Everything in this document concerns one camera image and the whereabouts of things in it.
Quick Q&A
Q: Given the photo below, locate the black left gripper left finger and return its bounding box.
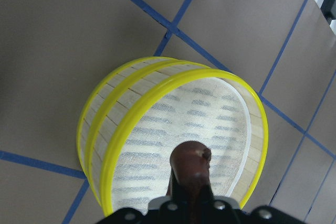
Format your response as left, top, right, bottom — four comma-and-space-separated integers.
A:
147, 174, 189, 223

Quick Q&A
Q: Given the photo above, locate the dark red bun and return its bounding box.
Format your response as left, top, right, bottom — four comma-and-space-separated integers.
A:
170, 141, 212, 223

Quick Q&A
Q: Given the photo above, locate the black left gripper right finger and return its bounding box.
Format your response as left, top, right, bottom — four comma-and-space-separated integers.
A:
199, 185, 240, 223

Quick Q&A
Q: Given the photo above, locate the yellow steamer basket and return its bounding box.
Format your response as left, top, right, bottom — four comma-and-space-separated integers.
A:
99, 69, 268, 215
77, 57, 205, 194

